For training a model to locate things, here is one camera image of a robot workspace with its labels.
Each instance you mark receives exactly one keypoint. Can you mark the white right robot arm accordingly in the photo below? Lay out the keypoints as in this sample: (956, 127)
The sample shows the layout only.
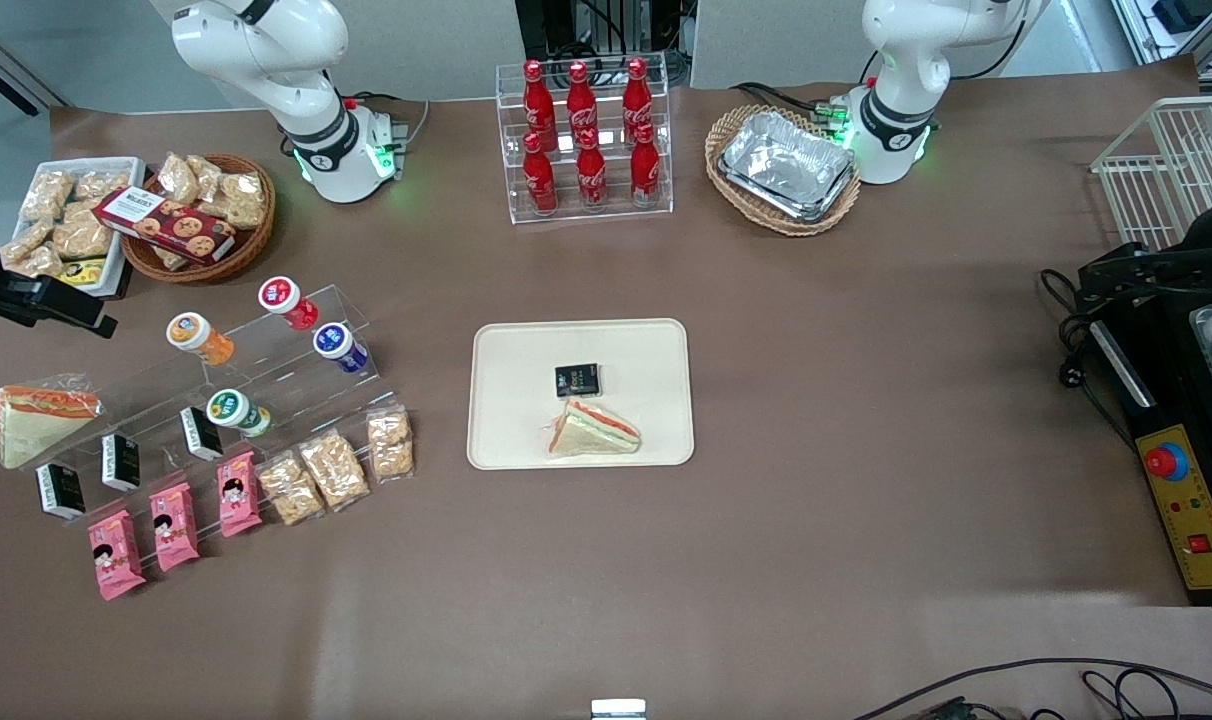
(266, 60)

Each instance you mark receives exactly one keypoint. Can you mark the small black snack box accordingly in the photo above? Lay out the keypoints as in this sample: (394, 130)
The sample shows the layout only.
(201, 434)
(577, 380)
(121, 462)
(61, 491)

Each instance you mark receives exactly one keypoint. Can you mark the red cookie box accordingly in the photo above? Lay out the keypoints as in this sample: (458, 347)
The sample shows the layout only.
(166, 225)

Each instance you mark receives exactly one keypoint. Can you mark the dark brown wicker basket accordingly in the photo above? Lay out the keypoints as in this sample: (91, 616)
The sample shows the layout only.
(236, 250)

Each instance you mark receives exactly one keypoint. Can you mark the aluminium foil tray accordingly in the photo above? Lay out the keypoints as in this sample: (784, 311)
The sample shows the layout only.
(786, 165)

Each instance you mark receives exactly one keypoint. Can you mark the black yellow control box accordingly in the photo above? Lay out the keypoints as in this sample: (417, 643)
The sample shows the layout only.
(1166, 400)

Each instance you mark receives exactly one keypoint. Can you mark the clear acrylic bottle rack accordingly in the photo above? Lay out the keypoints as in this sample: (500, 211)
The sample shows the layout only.
(611, 200)

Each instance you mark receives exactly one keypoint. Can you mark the blue gum bottle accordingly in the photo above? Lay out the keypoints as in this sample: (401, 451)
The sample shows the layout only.
(341, 347)

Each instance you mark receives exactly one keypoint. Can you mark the small white device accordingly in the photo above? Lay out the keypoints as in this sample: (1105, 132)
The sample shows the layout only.
(618, 709)

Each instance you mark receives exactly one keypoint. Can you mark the light wicker basket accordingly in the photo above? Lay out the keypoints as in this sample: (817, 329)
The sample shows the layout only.
(736, 195)

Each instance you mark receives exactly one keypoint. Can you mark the beige serving tray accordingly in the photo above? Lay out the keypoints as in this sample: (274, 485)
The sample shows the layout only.
(511, 400)

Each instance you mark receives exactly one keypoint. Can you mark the black equipment rack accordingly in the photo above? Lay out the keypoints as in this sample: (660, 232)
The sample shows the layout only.
(606, 25)

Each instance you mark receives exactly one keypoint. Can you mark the wrapped triangle sandwich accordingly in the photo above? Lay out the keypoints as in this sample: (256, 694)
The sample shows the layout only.
(591, 432)
(36, 420)

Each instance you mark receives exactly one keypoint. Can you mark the green gum bottle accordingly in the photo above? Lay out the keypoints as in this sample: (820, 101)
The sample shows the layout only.
(238, 412)

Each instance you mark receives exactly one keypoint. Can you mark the orange gum bottle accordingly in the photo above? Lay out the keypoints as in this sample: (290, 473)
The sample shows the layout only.
(201, 338)

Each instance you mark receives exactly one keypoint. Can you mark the red gum bottle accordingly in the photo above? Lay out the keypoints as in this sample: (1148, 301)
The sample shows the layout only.
(288, 303)

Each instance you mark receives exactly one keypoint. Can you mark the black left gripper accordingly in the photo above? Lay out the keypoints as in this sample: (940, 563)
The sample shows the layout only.
(1185, 260)

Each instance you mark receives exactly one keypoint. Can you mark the red cola bottle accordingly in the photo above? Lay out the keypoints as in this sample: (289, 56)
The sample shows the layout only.
(592, 175)
(637, 95)
(645, 170)
(581, 100)
(540, 180)
(537, 105)

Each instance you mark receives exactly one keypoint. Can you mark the red emergency stop button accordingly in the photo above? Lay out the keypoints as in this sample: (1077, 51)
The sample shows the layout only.
(1165, 462)

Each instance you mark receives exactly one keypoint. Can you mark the clear puffed rice pack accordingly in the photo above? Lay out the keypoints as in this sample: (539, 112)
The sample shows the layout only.
(101, 183)
(390, 444)
(178, 178)
(290, 490)
(206, 172)
(26, 250)
(46, 195)
(244, 200)
(81, 235)
(334, 470)

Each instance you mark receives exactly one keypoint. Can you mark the clear acrylic stepped stand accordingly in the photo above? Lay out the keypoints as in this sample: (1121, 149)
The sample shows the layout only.
(296, 385)

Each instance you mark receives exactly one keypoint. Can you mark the yellow black snack packet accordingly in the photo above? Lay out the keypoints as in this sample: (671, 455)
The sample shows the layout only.
(84, 272)

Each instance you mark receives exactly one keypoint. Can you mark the white rectangular snack tray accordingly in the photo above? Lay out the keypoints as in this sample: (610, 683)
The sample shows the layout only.
(116, 255)

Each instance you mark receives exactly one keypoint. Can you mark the pink snack packet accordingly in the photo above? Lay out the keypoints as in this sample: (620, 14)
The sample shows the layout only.
(174, 527)
(238, 495)
(116, 555)

